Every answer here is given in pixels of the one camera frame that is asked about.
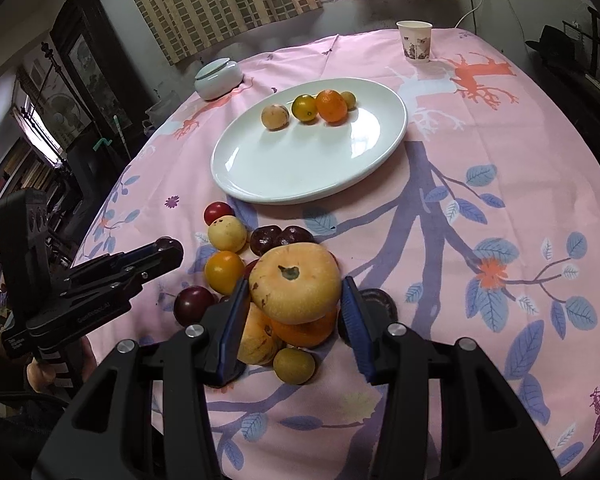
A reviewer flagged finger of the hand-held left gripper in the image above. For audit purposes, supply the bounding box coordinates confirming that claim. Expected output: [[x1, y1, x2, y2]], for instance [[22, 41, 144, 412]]
[[72, 237, 184, 282], [59, 269, 152, 311]]

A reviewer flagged white electric fan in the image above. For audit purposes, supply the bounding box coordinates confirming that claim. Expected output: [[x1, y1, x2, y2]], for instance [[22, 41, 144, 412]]
[[45, 91, 88, 133]]

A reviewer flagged small tan longan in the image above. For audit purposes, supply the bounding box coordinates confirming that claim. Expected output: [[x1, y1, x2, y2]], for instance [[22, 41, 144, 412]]
[[273, 347, 316, 385]]

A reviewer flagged dark red plum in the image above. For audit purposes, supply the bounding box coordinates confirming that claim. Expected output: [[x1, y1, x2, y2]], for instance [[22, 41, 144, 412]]
[[173, 285, 216, 326]]

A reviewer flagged large pale yellow fruit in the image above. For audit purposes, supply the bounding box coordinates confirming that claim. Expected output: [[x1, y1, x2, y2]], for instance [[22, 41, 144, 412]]
[[249, 243, 342, 324]]

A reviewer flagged person's left hand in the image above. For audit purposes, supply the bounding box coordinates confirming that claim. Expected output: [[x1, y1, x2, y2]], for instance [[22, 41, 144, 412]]
[[26, 337, 97, 396]]

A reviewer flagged white oval plate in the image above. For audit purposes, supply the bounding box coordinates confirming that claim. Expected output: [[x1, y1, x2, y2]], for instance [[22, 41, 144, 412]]
[[210, 77, 409, 206]]

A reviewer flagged black hat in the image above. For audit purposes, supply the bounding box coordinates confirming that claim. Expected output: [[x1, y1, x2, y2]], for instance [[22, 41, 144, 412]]
[[525, 24, 588, 61]]

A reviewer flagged dark purple water chestnut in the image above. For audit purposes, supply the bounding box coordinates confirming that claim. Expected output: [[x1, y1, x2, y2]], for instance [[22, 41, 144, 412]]
[[250, 226, 282, 256], [279, 226, 316, 247]]

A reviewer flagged pale green lidded ceramic jar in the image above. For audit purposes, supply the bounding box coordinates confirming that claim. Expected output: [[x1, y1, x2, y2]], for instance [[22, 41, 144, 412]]
[[194, 58, 244, 101]]

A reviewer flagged yellow-brown fruit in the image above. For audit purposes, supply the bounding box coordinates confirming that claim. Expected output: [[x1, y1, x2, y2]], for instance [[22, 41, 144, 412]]
[[237, 305, 283, 365]]

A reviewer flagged pale yellow spotted fruit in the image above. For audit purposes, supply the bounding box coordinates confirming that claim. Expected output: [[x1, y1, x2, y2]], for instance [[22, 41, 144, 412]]
[[208, 215, 248, 253]]

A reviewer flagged bookshelf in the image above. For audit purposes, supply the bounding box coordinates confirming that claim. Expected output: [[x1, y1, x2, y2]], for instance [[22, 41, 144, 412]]
[[0, 135, 81, 271]]

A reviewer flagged dark desk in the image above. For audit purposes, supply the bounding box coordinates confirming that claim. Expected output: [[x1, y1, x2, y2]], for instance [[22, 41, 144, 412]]
[[525, 5, 600, 161]]

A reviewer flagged yellow-orange tomato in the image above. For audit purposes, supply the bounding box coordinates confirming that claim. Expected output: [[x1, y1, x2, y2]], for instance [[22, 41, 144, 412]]
[[204, 251, 246, 295]]

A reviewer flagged white power cable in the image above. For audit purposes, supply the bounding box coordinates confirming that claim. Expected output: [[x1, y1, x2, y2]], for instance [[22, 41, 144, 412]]
[[454, 0, 488, 29]]

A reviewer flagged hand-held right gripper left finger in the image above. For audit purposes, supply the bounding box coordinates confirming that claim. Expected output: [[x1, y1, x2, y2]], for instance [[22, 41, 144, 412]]
[[35, 276, 253, 480]]

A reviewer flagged round beige fruit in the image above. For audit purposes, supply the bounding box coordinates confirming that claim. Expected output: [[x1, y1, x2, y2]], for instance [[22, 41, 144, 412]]
[[260, 103, 288, 132]]

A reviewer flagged wide checked curtain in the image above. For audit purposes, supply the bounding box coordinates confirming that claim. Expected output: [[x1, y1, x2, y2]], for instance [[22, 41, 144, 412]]
[[115, 0, 326, 66]]

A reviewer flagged clear plastic bag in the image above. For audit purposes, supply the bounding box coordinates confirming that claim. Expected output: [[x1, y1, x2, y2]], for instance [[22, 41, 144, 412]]
[[142, 91, 181, 137]]

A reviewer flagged dark wooden cabinet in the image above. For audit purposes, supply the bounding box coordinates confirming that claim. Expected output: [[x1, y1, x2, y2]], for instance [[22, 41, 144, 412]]
[[49, 0, 153, 136]]

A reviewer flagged printed paper cup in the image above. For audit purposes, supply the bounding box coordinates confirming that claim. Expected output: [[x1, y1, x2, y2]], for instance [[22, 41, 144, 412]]
[[396, 20, 433, 65]]

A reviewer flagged oval orange tangerine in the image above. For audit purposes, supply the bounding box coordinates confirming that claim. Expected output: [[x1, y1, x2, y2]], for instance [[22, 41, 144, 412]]
[[315, 89, 349, 125]]

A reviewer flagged yellow-green tangerine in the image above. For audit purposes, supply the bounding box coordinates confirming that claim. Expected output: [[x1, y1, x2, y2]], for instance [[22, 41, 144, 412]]
[[291, 94, 319, 124]]

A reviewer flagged red cherry tomato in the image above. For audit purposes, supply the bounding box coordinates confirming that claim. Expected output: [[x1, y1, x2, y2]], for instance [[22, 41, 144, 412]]
[[203, 201, 232, 226]]

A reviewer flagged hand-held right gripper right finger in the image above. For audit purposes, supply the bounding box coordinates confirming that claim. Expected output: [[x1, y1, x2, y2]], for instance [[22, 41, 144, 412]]
[[341, 276, 563, 480]]

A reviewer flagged pink printed tablecloth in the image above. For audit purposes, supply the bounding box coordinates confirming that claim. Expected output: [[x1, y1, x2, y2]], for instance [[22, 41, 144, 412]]
[[70, 27, 600, 480]]

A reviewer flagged round orange tangerine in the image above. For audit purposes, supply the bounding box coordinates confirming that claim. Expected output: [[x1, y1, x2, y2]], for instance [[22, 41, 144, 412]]
[[270, 307, 339, 349]]

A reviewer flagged black mesh chair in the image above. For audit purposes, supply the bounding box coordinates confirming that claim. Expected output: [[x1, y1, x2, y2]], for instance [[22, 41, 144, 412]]
[[0, 392, 81, 480]]

